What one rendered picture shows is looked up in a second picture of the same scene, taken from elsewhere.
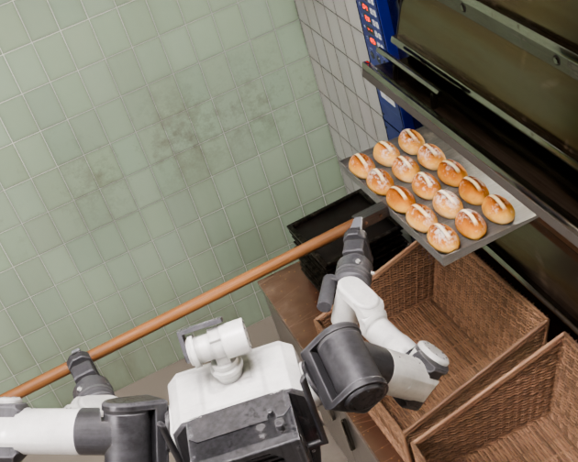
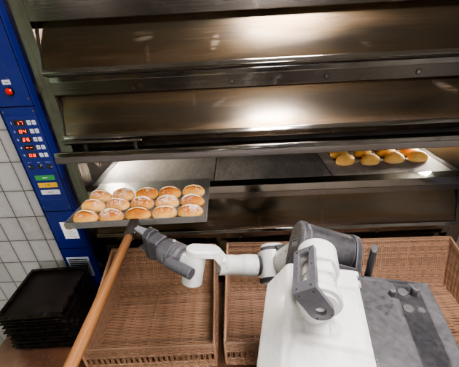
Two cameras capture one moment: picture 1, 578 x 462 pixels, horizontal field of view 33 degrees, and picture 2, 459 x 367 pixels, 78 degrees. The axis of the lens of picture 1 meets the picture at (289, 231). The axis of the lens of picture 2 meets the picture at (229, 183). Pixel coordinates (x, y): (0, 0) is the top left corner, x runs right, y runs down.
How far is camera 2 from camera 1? 1.72 m
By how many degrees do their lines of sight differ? 63
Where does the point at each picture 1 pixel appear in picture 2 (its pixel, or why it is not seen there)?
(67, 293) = not seen: outside the picture
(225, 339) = (334, 259)
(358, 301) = (213, 250)
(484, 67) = (162, 117)
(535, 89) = (209, 110)
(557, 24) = (240, 52)
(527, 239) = not seen: hidden behind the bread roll
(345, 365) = (339, 239)
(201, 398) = (343, 349)
